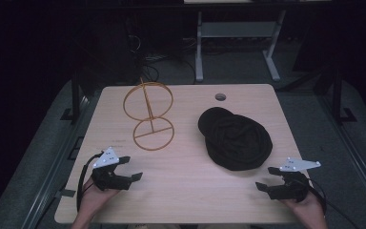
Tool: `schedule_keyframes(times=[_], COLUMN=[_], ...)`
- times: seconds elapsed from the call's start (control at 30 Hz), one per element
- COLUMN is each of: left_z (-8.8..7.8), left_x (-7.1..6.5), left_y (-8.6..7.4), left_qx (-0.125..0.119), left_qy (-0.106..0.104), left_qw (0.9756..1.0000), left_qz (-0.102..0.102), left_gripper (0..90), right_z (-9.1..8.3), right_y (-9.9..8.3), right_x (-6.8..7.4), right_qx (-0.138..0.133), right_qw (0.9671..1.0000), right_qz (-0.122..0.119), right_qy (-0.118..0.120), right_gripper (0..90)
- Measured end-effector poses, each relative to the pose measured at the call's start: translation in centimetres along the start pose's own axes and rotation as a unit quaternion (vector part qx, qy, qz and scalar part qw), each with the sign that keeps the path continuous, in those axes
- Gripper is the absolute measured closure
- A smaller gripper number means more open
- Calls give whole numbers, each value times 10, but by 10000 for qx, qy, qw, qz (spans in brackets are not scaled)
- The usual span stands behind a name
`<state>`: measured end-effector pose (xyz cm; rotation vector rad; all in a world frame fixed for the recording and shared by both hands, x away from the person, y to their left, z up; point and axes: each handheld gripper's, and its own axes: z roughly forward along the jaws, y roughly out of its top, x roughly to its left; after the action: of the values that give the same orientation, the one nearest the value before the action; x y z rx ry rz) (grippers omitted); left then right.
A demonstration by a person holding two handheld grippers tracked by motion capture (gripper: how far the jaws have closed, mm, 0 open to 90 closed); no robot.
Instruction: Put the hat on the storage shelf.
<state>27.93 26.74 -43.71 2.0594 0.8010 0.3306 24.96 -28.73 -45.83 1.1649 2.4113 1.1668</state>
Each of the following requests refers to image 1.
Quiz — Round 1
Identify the black metal stand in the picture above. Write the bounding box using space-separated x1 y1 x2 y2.
60 72 83 122
330 68 358 124

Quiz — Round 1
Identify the black hat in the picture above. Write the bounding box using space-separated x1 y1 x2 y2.
197 106 274 172

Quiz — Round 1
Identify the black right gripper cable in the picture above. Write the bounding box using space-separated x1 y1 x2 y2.
307 180 360 229

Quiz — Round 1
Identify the bundle of black floor cables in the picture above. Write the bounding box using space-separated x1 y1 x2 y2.
125 18 198 84

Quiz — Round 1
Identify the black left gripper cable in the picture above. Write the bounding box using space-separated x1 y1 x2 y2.
76 152 105 212

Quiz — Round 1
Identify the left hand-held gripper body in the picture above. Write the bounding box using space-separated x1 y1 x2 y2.
90 146 132 192

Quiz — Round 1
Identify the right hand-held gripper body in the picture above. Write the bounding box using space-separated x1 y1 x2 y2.
268 156 322 203

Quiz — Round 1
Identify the grey metal floor rail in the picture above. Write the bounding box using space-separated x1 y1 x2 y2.
315 94 366 220
20 92 104 229

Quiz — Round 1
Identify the person's left hand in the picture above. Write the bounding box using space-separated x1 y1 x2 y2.
81 177 120 221

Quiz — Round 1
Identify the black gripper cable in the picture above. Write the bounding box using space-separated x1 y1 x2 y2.
76 152 105 212
307 180 360 229

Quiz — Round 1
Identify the white metal desk frame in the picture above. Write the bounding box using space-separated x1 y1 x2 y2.
194 9 288 83

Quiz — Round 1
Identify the gold wire hat stand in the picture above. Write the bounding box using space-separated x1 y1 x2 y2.
122 76 175 152

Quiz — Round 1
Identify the person's right hand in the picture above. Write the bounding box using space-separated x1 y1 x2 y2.
280 190 328 222

